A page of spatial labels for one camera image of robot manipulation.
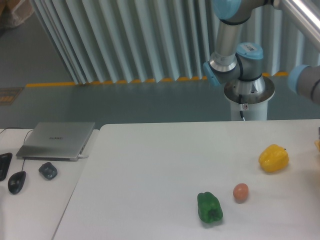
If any white folding screen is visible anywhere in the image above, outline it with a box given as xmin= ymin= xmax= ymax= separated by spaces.
xmin=29 ymin=0 xmax=308 ymax=86

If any yellow bell pepper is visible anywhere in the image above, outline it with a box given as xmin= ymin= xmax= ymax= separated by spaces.
xmin=258 ymin=144 xmax=290 ymax=173

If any black keyboard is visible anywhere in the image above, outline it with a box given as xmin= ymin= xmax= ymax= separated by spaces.
xmin=0 ymin=152 xmax=13 ymax=182

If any dark earbuds case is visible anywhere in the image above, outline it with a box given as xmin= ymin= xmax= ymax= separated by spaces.
xmin=38 ymin=162 xmax=58 ymax=181

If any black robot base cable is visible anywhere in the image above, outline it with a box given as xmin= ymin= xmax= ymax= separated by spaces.
xmin=238 ymin=93 xmax=247 ymax=122

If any green bell pepper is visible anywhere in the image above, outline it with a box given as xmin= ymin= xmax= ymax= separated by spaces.
xmin=197 ymin=191 xmax=223 ymax=224

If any silver laptop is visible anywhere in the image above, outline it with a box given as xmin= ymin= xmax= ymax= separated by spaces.
xmin=16 ymin=122 xmax=95 ymax=161

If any black computer mouse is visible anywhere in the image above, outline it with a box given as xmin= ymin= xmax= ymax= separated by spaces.
xmin=8 ymin=171 xmax=27 ymax=195

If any black mouse cable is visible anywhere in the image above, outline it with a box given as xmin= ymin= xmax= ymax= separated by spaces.
xmin=0 ymin=127 xmax=34 ymax=173

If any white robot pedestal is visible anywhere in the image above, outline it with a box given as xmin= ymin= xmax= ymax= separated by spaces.
xmin=230 ymin=101 xmax=268 ymax=121

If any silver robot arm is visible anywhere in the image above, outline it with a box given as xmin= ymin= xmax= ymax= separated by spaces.
xmin=203 ymin=0 xmax=320 ymax=122

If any brown egg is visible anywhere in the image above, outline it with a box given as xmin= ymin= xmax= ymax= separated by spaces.
xmin=233 ymin=183 xmax=249 ymax=202

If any aluminium frame bar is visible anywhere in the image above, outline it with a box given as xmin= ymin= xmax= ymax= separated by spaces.
xmin=279 ymin=0 xmax=320 ymax=51

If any white usb plug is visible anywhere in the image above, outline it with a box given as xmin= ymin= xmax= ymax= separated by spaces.
xmin=78 ymin=154 xmax=89 ymax=159

